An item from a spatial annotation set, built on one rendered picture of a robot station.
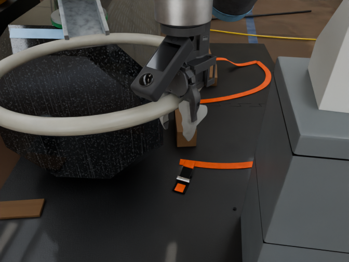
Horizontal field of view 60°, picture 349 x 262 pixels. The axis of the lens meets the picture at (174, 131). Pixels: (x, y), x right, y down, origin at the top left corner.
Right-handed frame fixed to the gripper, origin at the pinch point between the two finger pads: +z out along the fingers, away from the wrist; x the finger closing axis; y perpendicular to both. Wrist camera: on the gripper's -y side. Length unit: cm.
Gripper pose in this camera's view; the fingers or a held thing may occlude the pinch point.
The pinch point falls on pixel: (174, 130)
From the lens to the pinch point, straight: 58.3
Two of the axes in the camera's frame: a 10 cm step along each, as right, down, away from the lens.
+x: -7.4, -3.8, 5.5
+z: 0.0, 8.2, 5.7
